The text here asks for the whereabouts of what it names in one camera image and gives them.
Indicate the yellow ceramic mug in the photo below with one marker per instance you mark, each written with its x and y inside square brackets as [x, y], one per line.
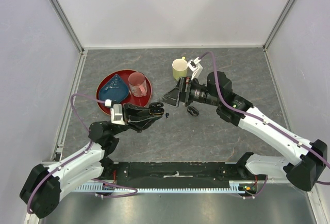
[179, 68]

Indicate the black charging case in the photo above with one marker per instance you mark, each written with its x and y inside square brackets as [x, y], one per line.
[192, 111]
[156, 108]

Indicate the pink glass mug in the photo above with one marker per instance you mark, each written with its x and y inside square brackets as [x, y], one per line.
[137, 84]

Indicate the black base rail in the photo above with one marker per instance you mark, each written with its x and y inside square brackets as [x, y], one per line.
[178, 174]

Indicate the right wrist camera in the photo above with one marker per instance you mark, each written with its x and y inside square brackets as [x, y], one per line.
[195, 67]

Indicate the blue teardrop plate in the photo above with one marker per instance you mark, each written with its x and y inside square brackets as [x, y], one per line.
[114, 91]

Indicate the red round tray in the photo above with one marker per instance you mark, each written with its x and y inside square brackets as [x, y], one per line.
[124, 74]

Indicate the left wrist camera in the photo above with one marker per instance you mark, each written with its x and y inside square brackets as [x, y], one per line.
[116, 113]

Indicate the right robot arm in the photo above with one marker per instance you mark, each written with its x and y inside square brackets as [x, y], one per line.
[301, 161]

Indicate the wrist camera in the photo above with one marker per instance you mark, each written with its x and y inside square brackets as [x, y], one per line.
[195, 67]
[116, 113]

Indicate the right aluminium frame post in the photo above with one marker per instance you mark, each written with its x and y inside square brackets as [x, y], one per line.
[278, 24]

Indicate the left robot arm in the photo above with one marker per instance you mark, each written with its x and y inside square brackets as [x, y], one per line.
[46, 186]

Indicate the slotted cable duct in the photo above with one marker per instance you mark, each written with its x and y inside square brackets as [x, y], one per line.
[98, 187]

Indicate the left aluminium frame post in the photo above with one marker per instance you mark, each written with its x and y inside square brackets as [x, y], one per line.
[67, 25]

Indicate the aluminium frame post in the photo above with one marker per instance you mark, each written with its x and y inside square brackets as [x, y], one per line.
[67, 25]
[278, 24]

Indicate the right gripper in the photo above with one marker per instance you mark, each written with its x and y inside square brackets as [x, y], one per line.
[182, 91]

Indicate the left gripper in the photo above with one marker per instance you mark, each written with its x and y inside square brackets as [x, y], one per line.
[136, 117]

